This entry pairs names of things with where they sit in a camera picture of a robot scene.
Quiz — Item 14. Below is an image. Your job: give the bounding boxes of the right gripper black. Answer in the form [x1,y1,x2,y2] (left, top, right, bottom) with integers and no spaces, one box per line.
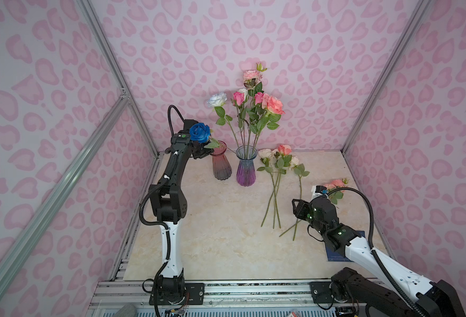
[290,198,327,236]

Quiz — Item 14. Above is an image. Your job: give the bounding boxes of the dark blue flower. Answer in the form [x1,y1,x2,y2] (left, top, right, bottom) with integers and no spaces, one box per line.
[189,123,232,151]

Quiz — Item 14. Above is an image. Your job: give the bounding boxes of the red grey glass vase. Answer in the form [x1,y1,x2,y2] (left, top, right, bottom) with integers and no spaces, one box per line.
[211,141,232,180]

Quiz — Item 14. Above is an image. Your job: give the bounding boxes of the pale peach rose spray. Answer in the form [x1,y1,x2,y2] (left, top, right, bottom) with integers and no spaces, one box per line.
[279,157,309,240]

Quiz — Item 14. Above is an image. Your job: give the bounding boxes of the purple blue glass vase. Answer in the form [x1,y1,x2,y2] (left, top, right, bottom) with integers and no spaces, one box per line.
[236,145,257,187]

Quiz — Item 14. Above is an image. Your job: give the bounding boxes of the pale blue white rose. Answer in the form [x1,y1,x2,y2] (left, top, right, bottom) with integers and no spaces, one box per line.
[206,92,239,148]

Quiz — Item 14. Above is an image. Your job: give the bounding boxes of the magenta pink rose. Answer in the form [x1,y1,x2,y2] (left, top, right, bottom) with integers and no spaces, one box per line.
[233,91,245,146]

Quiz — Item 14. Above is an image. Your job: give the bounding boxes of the hot pink rose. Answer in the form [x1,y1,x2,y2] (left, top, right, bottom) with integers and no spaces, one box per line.
[254,92,264,105]

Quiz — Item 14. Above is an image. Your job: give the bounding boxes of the large salmon pink rose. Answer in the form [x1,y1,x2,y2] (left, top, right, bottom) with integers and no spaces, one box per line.
[247,93,285,149]

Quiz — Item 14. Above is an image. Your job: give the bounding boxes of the pink white rose with bud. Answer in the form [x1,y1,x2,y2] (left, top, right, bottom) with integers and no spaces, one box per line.
[240,63,269,155]

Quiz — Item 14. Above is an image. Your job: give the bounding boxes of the small pink rose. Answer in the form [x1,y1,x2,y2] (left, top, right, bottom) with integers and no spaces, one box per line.
[324,178,349,205]

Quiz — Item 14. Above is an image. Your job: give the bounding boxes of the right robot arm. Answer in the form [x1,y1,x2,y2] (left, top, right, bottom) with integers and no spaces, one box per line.
[292,194,465,316]

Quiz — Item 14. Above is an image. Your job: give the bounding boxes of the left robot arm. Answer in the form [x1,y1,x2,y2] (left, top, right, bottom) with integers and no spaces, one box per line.
[139,119,212,307]

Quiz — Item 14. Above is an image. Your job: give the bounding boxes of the coral pink rose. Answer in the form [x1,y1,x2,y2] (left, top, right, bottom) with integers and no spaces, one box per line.
[275,145,292,228]

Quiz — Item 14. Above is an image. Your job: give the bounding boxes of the blue booklet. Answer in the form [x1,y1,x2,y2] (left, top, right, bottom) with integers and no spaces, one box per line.
[323,228,365,262]

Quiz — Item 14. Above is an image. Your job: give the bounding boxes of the cream rose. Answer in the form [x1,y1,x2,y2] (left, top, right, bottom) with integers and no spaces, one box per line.
[257,149,280,228]

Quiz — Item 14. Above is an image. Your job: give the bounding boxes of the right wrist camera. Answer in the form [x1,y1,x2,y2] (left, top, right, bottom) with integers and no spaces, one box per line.
[311,185,328,200]

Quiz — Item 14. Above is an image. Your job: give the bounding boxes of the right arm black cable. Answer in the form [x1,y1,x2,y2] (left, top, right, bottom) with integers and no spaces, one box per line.
[323,187,430,317]

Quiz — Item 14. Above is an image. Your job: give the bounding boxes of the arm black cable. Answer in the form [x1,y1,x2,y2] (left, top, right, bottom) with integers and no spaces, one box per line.
[323,187,430,317]
[138,104,186,317]

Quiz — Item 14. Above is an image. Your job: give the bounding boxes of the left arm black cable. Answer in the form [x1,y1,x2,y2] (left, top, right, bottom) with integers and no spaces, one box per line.
[138,104,186,317]

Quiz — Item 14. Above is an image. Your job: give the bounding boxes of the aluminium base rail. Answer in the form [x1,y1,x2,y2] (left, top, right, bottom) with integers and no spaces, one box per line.
[86,279,382,316]

